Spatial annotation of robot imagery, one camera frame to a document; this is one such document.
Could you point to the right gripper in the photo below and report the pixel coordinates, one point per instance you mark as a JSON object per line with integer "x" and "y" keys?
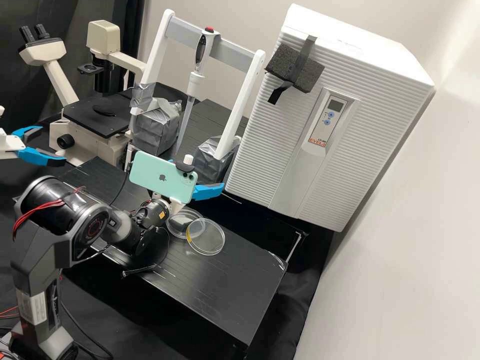
{"x": 176, "y": 206}

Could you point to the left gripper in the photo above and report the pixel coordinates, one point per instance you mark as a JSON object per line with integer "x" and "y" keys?
{"x": 8, "y": 144}

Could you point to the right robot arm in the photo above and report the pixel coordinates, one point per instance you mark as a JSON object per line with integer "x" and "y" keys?
{"x": 41, "y": 204}

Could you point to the grey taped block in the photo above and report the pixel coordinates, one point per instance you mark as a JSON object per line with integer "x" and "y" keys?
{"x": 212, "y": 161}
{"x": 155, "y": 127}

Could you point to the petri dish lid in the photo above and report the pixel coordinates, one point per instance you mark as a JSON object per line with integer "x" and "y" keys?
{"x": 182, "y": 221}

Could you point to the petri dish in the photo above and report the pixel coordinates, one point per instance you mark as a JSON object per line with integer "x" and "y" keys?
{"x": 206, "y": 238}

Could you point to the cream microscope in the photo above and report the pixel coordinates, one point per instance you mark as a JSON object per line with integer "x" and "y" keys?
{"x": 84, "y": 131}

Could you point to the white pipette stand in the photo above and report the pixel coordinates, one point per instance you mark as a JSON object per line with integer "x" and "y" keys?
{"x": 232, "y": 127}

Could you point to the incubator door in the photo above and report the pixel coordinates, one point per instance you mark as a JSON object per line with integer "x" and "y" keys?
{"x": 277, "y": 150}

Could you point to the pipette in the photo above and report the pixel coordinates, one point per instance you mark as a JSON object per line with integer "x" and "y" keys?
{"x": 197, "y": 80}

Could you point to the white incubator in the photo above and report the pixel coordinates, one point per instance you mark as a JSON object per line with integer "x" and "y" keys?
{"x": 356, "y": 33}

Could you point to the right wrist camera phone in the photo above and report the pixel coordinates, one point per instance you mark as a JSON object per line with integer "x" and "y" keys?
{"x": 157, "y": 176}

